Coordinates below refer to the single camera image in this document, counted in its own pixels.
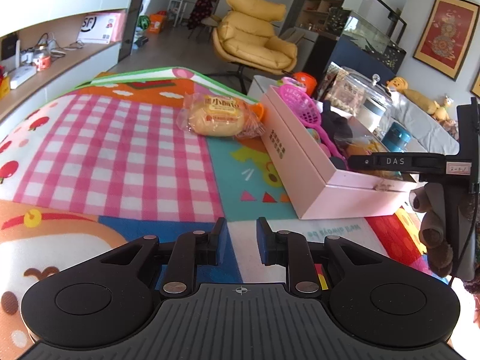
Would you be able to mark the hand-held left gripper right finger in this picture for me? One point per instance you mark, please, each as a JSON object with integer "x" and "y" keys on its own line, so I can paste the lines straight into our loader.
{"x": 262, "y": 242}

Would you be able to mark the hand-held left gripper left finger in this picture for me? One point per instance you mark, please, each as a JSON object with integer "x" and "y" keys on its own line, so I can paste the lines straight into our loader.
{"x": 222, "y": 238}

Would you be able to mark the orange cardboard box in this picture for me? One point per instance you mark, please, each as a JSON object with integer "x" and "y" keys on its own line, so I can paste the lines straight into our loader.
{"x": 156, "y": 23}

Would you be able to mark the pink gift box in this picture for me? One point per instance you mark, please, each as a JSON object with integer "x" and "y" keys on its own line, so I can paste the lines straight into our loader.
{"x": 300, "y": 157}

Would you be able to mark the teal thermos bottle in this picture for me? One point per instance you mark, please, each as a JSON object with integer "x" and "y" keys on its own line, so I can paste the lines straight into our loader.
{"x": 397, "y": 137}

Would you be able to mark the white thermos cup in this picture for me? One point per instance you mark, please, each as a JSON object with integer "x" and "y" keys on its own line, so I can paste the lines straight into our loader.
{"x": 371, "y": 114}

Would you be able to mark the black plush toy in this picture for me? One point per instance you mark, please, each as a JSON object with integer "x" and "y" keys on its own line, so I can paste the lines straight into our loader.
{"x": 335, "y": 123}

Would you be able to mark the white router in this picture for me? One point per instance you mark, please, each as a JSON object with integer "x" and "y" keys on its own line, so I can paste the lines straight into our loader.
{"x": 22, "y": 77}

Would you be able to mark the yellow plush toy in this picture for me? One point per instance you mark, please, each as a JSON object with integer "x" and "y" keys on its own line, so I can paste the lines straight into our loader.
{"x": 444, "y": 108}

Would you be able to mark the pink toy scoop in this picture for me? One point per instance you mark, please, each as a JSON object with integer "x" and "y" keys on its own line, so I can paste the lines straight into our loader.
{"x": 303, "y": 105}

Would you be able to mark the dark polka dot cloth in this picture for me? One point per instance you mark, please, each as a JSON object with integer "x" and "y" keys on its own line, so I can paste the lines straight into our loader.
{"x": 200, "y": 11}

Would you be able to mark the white wooden wall shelf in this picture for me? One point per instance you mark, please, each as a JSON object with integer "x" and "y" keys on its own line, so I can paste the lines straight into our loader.
{"x": 56, "y": 0}

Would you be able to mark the small jar with red label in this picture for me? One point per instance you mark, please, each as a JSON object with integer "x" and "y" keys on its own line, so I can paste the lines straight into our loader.
{"x": 42, "y": 60}

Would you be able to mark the yellow bread packet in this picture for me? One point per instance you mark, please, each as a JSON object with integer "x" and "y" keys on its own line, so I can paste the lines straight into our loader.
{"x": 217, "y": 116}

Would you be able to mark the orange cup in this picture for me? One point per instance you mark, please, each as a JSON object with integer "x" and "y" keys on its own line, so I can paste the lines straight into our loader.
{"x": 305, "y": 80}

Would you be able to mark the colourful printed play mat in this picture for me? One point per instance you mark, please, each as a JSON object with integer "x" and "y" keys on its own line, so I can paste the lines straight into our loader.
{"x": 112, "y": 138}

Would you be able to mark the yellow duck plush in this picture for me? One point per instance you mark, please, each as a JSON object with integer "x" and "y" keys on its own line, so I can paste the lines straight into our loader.
{"x": 397, "y": 84}

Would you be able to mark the glass fish tank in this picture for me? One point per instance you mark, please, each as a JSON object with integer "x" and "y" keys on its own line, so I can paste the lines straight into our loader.
{"x": 375, "y": 41}

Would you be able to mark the watermelon ball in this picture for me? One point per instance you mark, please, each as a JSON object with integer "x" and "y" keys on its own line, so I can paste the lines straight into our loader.
{"x": 142, "y": 21}

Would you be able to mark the red framed picture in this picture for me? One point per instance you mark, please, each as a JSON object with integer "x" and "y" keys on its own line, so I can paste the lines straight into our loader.
{"x": 446, "y": 33}

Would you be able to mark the large glass jar with lid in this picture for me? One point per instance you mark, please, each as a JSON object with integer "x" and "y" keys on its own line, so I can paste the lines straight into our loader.
{"x": 352, "y": 90}

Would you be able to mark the person's right hand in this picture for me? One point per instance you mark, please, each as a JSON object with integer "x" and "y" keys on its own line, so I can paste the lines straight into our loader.
{"x": 431, "y": 232}

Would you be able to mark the white small table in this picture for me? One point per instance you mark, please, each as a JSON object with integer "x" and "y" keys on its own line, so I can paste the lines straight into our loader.
{"x": 178, "y": 7}

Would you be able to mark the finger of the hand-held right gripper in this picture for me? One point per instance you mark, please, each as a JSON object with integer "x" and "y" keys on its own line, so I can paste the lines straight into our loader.
{"x": 382, "y": 162}

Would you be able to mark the yellow leather armchair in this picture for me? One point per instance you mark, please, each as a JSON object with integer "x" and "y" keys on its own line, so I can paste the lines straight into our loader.
{"x": 247, "y": 33}

